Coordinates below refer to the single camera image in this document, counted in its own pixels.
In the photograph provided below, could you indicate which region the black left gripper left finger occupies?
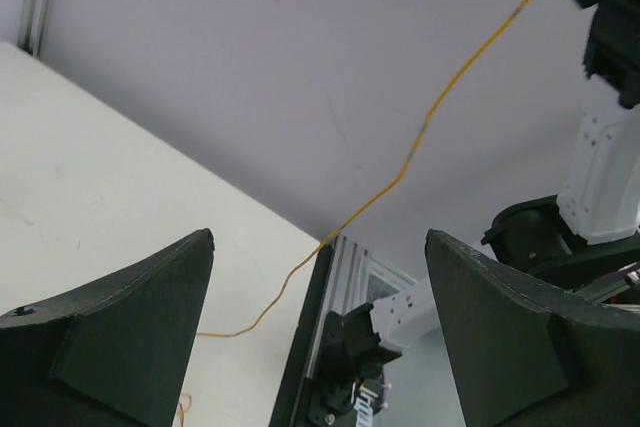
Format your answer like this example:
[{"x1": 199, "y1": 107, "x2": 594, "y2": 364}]
[{"x1": 1, "y1": 229, "x2": 215, "y2": 426}]

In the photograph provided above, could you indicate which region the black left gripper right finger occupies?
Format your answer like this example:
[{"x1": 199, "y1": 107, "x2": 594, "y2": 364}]
[{"x1": 425, "y1": 230, "x2": 639, "y2": 426}]

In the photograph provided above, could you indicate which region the thin yellow cable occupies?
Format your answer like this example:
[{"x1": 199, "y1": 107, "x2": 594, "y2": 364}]
[{"x1": 195, "y1": 0, "x2": 587, "y2": 338}]

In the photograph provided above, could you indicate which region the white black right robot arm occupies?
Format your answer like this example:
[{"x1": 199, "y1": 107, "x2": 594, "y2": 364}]
[{"x1": 306, "y1": 0, "x2": 639, "y2": 426}]

